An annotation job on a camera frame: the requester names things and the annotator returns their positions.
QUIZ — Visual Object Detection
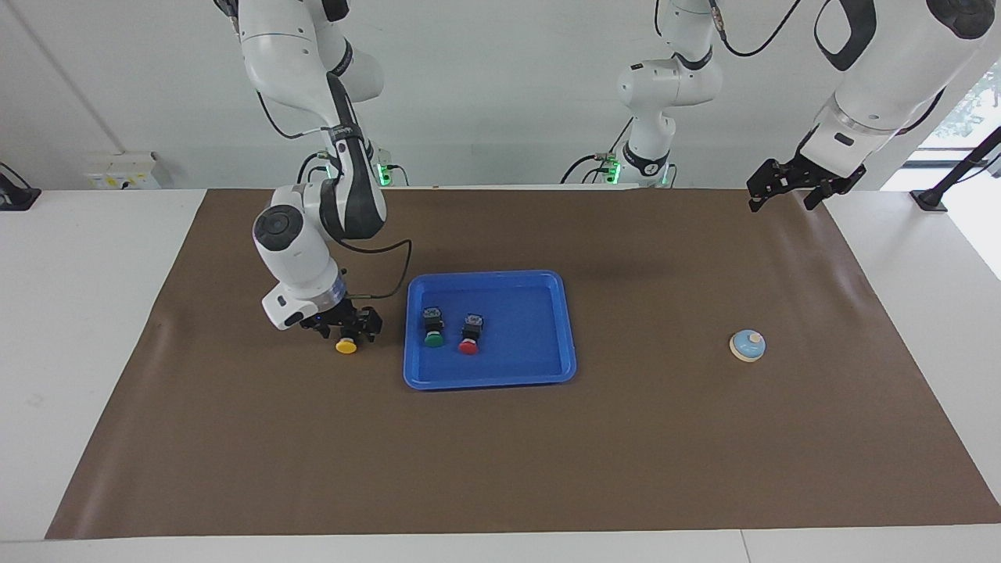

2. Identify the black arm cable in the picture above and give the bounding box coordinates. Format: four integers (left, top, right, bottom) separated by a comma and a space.
707, 0, 804, 59
256, 88, 414, 303

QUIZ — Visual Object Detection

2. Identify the red mushroom push button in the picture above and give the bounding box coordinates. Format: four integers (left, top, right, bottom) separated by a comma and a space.
457, 313, 486, 357

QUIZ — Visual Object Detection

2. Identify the light blue service bell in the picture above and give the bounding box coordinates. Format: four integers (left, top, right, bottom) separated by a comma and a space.
729, 328, 767, 364

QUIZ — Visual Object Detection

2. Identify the black base power cable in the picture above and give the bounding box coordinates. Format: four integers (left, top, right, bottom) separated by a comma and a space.
558, 117, 636, 186
295, 150, 332, 189

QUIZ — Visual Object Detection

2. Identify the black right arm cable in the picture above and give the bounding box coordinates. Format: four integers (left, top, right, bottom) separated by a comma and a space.
256, 88, 414, 303

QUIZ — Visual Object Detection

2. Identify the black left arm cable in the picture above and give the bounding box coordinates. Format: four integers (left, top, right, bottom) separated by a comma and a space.
707, 0, 804, 59

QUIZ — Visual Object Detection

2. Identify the brown table mat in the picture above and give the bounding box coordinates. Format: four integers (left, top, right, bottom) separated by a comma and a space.
45, 188, 1001, 540

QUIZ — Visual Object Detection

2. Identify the white wall socket box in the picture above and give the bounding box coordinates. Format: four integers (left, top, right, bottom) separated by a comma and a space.
84, 152, 162, 191

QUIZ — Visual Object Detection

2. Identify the black clamp stand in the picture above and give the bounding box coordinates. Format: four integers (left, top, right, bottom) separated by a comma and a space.
910, 125, 1001, 213

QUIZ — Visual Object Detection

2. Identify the black table mount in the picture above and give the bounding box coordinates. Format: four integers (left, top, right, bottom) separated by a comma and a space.
0, 162, 42, 212

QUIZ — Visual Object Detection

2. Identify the blue plastic tray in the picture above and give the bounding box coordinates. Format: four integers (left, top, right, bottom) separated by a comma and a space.
403, 270, 578, 391

